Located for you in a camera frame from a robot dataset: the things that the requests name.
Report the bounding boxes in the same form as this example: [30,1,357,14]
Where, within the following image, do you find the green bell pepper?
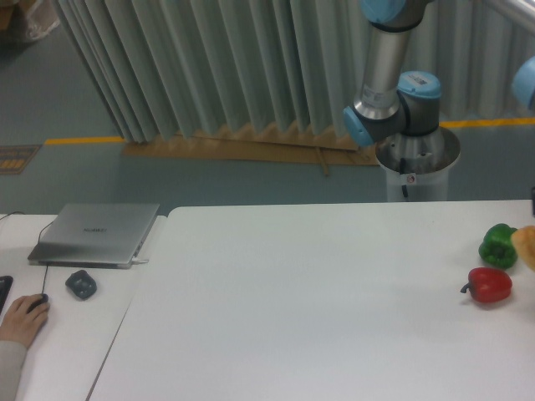
[478,223,517,270]

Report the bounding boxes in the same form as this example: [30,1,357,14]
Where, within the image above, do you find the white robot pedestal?
[375,127,461,202]

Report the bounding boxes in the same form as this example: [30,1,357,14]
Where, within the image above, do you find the cardboard boxes in corner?
[1,0,59,45]

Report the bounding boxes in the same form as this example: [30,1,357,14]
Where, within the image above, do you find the golden bread roll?
[511,226,535,270]

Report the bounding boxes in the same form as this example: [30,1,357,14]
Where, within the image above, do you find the red bell pepper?
[460,267,512,303]

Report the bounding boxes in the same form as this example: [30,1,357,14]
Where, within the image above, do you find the beige sleeved forearm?
[1,340,28,401]

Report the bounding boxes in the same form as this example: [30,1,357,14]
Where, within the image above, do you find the person's bare hand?
[1,294,50,349]

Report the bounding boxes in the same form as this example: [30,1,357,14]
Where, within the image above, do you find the brown cardboard floor sheet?
[122,122,378,176]

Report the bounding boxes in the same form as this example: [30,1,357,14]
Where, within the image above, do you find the black mouse cable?
[0,211,62,296]

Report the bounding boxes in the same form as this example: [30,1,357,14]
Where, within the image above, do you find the black keyboard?
[0,276,13,312]

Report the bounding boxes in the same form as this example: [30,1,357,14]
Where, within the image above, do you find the black computer mouse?
[27,293,49,314]

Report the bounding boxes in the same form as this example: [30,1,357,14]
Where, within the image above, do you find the silver closed laptop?
[28,203,160,268]

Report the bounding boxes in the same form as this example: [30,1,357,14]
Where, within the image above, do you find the small black controller gadget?
[65,270,98,301]

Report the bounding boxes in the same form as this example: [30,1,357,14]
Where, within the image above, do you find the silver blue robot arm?
[344,1,461,202]

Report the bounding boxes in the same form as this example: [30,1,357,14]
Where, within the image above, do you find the white usb plug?
[131,257,150,266]

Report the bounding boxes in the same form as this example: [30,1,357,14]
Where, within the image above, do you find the grey folding curtain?
[54,1,534,143]

